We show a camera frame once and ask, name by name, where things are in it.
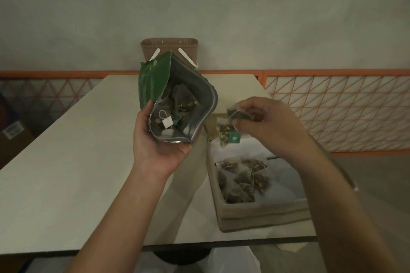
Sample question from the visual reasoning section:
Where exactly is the person's right hand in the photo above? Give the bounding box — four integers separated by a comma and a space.
230, 97, 321, 171

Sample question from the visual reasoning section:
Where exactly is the person's right forearm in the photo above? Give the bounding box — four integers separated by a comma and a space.
294, 148, 401, 273

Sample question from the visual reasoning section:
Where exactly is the person's left hand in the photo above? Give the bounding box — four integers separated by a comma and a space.
132, 101, 201, 184

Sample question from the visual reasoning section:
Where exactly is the black table base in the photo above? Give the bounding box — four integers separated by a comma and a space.
152, 247, 212, 266

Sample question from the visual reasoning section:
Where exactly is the brown plastic basket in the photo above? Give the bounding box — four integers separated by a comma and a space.
140, 38, 200, 69

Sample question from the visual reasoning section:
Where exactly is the orange mesh fence panel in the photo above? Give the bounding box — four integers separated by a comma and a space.
261, 69, 410, 157
0, 70, 265, 136

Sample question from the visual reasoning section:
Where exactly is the blue print cardboard box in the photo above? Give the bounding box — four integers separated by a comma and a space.
0, 90, 34, 171

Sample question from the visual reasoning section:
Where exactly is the beige paper box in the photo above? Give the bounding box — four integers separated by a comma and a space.
203, 113, 359, 232

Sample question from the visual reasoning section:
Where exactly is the person's left forearm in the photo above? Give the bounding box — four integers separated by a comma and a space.
69, 164, 175, 273

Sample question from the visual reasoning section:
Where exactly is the green tag pyramid tea bag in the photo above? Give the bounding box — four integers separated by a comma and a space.
216, 117, 243, 148

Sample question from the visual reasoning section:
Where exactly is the green foil pouch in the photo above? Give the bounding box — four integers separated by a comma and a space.
138, 51, 219, 145

